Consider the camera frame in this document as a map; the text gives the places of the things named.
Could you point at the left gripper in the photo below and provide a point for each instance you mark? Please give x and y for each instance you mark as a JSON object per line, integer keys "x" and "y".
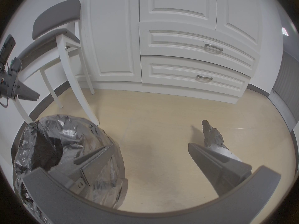
{"x": 8, "y": 85}

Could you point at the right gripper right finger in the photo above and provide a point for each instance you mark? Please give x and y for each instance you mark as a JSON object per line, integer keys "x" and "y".
{"x": 222, "y": 171}

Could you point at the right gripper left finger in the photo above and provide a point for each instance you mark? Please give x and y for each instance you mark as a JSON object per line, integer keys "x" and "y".
{"x": 93, "y": 164}

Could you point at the black plastic bag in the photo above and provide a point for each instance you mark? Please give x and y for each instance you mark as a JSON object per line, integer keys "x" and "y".
{"x": 70, "y": 129}

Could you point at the crumpled black white wrapper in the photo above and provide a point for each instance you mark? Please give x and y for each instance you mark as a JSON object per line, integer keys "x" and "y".
{"x": 213, "y": 136}

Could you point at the white chair dark grey seat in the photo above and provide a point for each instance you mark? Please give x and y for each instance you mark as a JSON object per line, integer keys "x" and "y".
{"x": 56, "y": 15}

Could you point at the grey curtain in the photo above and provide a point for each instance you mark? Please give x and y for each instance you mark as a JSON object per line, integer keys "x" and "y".
{"x": 288, "y": 85}

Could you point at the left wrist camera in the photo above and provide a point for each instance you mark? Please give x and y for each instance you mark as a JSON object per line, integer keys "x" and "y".
{"x": 15, "y": 64}

